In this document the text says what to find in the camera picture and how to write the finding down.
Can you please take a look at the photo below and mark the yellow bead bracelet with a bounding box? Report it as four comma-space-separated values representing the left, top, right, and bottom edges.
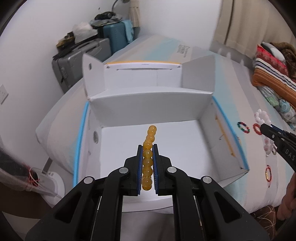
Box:
141, 125, 159, 191

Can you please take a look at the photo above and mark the red cord gold charm bracelet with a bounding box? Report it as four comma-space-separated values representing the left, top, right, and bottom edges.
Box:
265, 164, 273, 188

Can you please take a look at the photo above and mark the person's right hand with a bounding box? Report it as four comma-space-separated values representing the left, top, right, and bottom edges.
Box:
277, 173, 296, 220

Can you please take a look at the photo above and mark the floral quilt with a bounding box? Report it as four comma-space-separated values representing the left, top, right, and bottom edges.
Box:
257, 86, 295, 131

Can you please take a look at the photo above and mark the striped bed sheet mattress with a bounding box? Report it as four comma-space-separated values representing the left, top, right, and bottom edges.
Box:
36, 35, 293, 212

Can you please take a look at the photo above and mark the open cardboard box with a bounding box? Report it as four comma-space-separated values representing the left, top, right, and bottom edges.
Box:
73, 55, 249, 187

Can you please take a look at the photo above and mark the striped orange pillow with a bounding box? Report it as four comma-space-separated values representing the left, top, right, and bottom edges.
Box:
251, 45, 295, 107

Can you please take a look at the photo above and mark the brown patterned trousers knee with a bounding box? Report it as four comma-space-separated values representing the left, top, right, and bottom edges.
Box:
250, 205, 284, 240

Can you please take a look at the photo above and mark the brown fuzzy blanket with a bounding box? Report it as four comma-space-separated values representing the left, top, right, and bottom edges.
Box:
271, 42, 296, 79

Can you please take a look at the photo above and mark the white round appliance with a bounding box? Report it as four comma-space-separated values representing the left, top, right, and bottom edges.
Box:
27, 168, 65, 207

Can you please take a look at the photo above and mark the grey suitcase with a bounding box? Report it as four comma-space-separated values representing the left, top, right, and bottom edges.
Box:
52, 38, 111, 93

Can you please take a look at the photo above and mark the beige window curtain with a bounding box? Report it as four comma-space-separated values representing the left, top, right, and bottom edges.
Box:
213, 1, 295, 59

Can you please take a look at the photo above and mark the teal suitcase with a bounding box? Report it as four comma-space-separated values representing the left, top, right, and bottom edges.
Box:
101, 20, 134, 54

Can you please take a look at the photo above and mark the white plastic bag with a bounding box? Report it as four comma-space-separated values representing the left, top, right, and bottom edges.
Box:
72, 22, 98, 44

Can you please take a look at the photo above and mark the beige side curtain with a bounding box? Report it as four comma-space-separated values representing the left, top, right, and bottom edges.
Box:
129, 0, 140, 28

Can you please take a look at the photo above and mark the blue desk lamp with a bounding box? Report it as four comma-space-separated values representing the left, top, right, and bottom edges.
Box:
111, 0, 130, 15

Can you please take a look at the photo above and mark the red bead bracelet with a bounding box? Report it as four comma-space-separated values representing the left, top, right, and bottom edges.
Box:
252, 122, 263, 136

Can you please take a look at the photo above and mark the multicolour bead bracelet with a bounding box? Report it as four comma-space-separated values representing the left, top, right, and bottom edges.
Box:
237, 121, 251, 134

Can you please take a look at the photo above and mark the clear bag with red cord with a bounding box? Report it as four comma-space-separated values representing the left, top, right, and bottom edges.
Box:
0, 148, 61, 197

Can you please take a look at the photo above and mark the white wall socket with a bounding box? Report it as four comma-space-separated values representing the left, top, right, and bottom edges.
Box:
0, 84, 9, 104

